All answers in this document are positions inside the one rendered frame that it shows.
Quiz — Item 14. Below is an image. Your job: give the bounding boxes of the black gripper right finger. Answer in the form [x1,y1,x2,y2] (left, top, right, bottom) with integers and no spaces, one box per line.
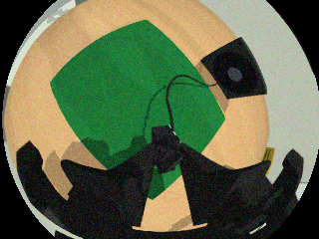
[179,142,271,226]

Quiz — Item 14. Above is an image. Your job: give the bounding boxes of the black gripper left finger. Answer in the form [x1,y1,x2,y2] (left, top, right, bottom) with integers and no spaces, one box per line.
[60,142,156,227]

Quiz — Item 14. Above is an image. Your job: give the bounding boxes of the green circuit board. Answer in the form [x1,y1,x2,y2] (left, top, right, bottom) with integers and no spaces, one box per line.
[49,20,224,170]

